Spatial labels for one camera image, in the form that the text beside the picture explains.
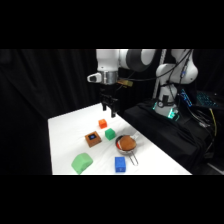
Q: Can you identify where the brass cable connector on wrist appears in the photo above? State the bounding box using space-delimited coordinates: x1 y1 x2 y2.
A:
116 77 134 89

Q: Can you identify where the small orange-red block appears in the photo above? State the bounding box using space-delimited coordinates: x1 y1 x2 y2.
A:
98 118 108 130

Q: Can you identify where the brown block with blue top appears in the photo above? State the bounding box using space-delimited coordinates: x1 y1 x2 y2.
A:
84 131 103 148

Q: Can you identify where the orange-brown bread in strainer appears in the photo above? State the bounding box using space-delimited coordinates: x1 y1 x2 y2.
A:
119 135 137 151

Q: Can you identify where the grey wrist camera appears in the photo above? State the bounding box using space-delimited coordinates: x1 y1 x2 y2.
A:
86 71 102 84

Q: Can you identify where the keyboard with blue backlight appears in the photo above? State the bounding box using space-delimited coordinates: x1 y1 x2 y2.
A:
195 91 222 108

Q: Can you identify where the black curtain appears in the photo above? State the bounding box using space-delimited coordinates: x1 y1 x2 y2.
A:
0 49 224 176

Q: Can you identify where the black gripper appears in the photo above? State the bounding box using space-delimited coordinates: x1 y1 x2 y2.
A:
99 83 120 119

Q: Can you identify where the small green block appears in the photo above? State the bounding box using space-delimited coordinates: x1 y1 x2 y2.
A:
104 128 117 141

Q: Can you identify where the large light green block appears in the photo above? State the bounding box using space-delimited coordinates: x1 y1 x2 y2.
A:
71 152 94 175

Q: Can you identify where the black robot stand with cloth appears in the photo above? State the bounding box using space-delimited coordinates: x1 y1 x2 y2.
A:
120 100 209 175

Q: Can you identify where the metal strainer with handle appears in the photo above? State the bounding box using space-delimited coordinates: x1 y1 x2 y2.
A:
114 134 141 167

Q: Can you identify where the yellow cable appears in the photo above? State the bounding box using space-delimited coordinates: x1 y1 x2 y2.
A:
209 107 218 138

